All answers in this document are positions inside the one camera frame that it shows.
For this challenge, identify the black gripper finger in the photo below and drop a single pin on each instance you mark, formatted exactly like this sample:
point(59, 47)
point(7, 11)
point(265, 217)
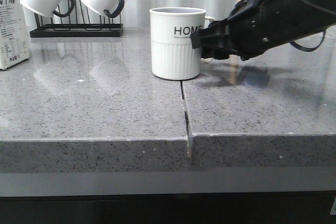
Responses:
point(216, 36)
point(218, 54)

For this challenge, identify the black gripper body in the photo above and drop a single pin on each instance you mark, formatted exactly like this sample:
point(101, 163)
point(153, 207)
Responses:
point(254, 26)

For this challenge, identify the white HOME mug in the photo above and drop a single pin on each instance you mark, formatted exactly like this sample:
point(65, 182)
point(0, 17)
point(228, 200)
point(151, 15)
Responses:
point(173, 57)

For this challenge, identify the white milk carton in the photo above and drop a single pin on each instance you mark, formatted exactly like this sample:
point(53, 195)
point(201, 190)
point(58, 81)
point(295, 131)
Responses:
point(15, 39)

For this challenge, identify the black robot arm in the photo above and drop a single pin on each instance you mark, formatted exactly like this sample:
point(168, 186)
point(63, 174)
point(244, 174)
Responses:
point(308, 17)

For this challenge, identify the black wire mug rack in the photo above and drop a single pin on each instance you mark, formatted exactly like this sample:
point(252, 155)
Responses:
point(82, 22)

